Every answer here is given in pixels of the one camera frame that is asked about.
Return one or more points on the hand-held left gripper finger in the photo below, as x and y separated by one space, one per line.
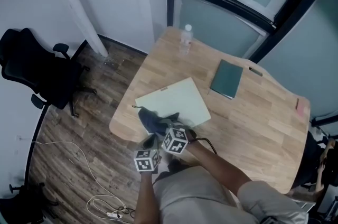
150 140

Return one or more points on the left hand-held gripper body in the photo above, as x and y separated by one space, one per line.
144 163

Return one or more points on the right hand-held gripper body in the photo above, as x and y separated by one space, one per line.
174 142

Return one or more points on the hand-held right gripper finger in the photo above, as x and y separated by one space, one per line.
167 120

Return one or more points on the dark blue cloth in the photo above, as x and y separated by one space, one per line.
151 120

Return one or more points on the pale object board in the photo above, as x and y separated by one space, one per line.
175 101

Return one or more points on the person's left forearm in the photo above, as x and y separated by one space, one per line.
146 196

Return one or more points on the person's right forearm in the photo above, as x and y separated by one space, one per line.
214 164

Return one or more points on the pink flat item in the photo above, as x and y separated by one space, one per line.
301 109

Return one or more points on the white power strip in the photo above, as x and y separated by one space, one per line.
114 215

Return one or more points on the person's grey clothing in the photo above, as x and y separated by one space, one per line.
200 196

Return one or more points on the dark green notebook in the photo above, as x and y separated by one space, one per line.
227 79

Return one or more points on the clear plastic water bottle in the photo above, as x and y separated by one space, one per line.
186 39

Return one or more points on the black office chair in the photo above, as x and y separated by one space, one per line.
21 204
31 69

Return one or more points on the white pipe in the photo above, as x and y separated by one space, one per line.
79 6

